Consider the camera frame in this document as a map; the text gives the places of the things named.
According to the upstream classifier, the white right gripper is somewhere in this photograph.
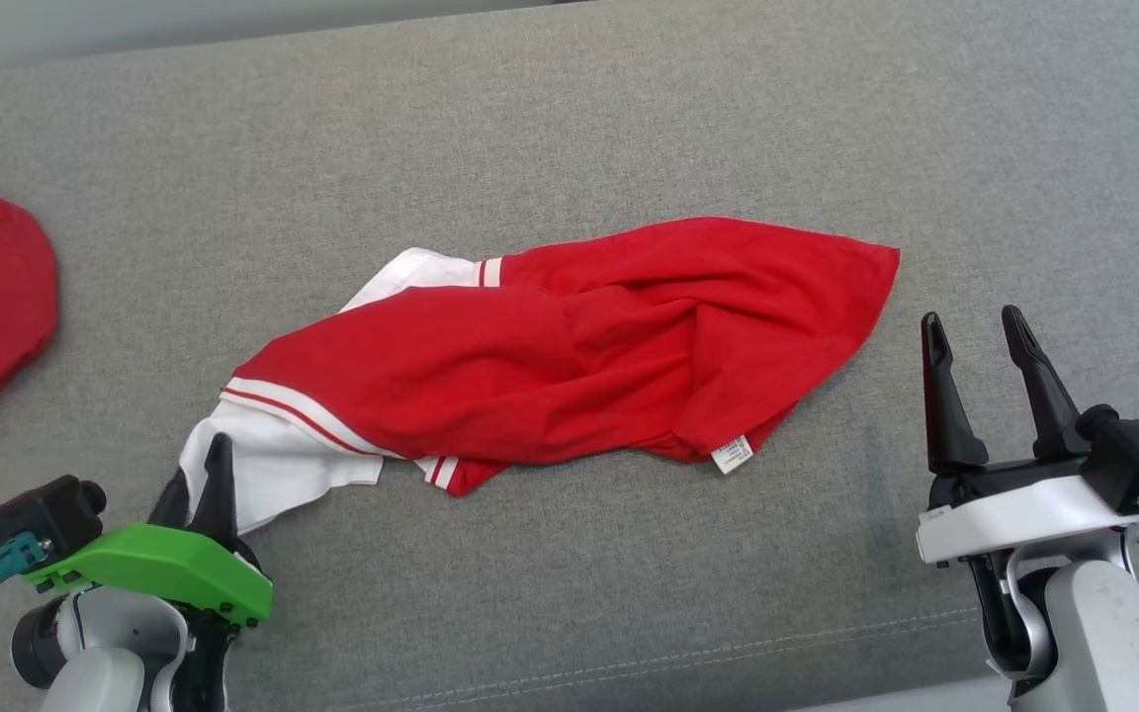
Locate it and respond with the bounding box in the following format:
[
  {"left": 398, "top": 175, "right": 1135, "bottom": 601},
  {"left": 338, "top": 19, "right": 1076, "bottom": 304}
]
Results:
[{"left": 916, "top": 305, "right": 1139, "bottom": 679}]

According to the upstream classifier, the red t-shirt with white sleeves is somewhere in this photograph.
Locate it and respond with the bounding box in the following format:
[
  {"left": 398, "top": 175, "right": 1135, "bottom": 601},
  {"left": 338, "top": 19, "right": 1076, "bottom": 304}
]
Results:
[{"left": 177, "top": 216, "right": 902, "bottom": 535}]

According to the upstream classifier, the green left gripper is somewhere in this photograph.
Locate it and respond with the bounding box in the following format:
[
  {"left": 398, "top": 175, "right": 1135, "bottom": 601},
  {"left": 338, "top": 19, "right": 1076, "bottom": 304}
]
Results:
[{"left": 24, "top": 432, "right": 274, "bottom": 712}]

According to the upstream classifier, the grey fabric sofa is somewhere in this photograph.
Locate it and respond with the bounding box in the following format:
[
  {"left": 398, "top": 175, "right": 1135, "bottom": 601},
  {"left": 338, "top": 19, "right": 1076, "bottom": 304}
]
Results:
[{"left": 0, "top": 0, "right": 1139, "bottom": 712}]

